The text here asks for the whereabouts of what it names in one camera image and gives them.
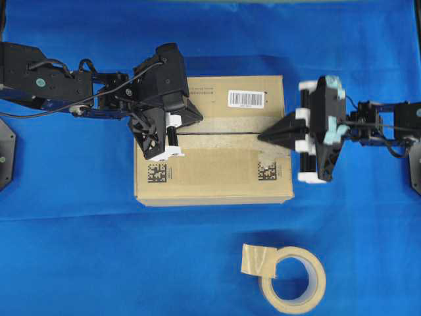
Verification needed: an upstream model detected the white barcode label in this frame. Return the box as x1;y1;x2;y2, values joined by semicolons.
227;90;266;109

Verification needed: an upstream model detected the blue table cloth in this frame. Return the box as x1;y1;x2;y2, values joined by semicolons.
1;1;420;315

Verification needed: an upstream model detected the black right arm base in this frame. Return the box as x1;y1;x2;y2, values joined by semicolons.
409;142;421;195

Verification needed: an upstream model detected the beige packing tape roll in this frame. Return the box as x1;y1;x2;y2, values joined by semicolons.
241;244;327;315

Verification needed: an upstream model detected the black camera cable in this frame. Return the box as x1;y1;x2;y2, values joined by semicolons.
0;57;165;119

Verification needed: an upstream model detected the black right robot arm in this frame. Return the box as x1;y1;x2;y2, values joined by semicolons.
258;76;420;184

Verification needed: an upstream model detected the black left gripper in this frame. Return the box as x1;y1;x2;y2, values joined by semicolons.
129;43;203;161

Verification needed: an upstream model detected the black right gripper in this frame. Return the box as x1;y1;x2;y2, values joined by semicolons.
257;75;348;183

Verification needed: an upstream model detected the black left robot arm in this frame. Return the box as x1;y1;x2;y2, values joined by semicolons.
1;42;203;161

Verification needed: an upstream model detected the brown cardboard box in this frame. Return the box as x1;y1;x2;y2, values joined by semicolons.
134;75;294;207

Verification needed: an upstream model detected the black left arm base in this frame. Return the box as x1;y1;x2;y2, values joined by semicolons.
0;120;16;190

